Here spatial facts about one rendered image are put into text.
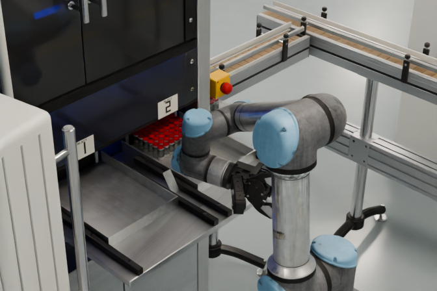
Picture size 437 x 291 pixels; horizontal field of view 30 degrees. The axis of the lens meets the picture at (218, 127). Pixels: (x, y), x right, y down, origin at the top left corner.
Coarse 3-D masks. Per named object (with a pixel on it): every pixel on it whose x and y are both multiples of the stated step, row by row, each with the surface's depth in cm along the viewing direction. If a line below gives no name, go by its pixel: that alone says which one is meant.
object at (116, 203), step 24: (96, 168) 251; (120, 168) 249; (96, 192) 240; (120, 192) 240; (144, 192) 240; (168, 192) 236; (96, 216) 230; (120, 216) 231; (144, 216) 226; (120, 240) 222
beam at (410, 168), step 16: (352, 128) 336; (336, 144) 340; (352, 144) 333; (368, 144) 327; (384, 144) 326; (352, 160) 337; (368, 160) 331; (384, 160) 325; (400, 160) 319; (416, 160) 316; (432, 160) 317; (400, 176) 322; (416, 176) 316; (432, 176) 312; (432, 192) 314
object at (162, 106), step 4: (172, 96) 256; (176, 96) 257; (164, 100) 254; (168, 100) 255; (172, 100) 257; (176, 100) 258; (160, 104) 253; (164, 104) 254; (168, 104) 256; (172, 104) 257; (176, 104) 259; (160, 108) 254; (164, 108) 255; (168, 108) 257; (172, 108) 258; (176, 108) 260; (160, 112) 254; (164, 112) 256; (168, 112) 258; (160, 116) 255; (164, 116) 257
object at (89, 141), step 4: (88, 136) 235; (92, 136) 236; (84, 140) 234; (88, 140) 236; (92, 140) 237; (80, 144) 234; (88, 144) 236; (92, 144) 237; (80, 148) 234; (88, 148) 237; (92, 148) 238; (80, 152) 235; (84, 152) 236; (88, 152) 237; (92, 152) 239; (80, 156) 235; (84, 156) 237
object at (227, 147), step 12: (132, 144) 263; (216, 144) 263; (228, 144) 263; (240, 144) 259; (132, 156) 257; (144, 156) 252; (228, 156) 258; (240, 156) 258; (252, 156) 255; (168, 168) 246; (192, 180) 246
